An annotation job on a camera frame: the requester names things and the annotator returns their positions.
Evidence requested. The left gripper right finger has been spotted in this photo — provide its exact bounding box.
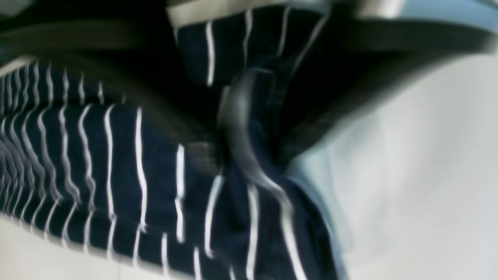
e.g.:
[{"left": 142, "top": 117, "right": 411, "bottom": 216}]
[{"left": 274, "top": 19, "right": 497, "bottom": 166}]

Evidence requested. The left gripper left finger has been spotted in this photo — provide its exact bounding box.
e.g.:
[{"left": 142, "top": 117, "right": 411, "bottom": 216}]
[{"left": 1, "top": 19, "right": 223, "bottom": 175}]

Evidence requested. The navy white striped T-shirt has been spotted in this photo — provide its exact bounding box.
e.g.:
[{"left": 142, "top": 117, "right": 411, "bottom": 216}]
[{"left": 1, "top": 0, "right": 342, "bottom": 280}]

